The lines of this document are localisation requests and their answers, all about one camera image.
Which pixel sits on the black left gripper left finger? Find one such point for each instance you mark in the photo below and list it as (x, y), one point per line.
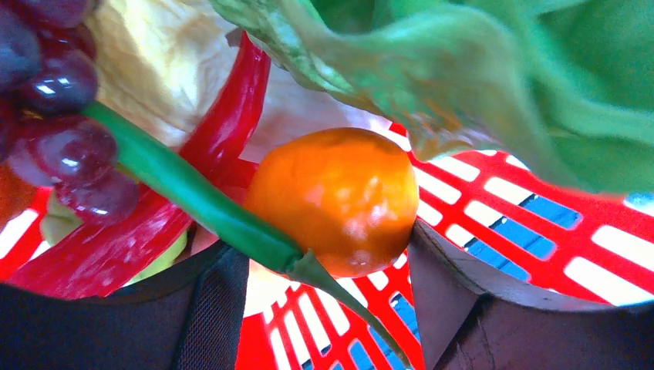
(186, 317)

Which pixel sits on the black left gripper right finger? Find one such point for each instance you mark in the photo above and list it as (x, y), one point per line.
(473, 316)

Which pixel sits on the red chili pepper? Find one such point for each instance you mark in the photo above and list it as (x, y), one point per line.
(96, 261)

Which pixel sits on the green lettuce head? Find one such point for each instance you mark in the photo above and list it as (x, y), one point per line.
(564, 86)

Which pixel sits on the red plastic basket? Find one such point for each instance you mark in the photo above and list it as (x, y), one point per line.
(598, 249)

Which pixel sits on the green chili pepper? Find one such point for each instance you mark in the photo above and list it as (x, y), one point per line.
(172, 177)

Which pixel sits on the pale napa cabbage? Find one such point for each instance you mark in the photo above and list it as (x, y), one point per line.
(161, 64)

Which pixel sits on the purple grape bunch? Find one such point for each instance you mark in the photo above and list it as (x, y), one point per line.
(48, 77)

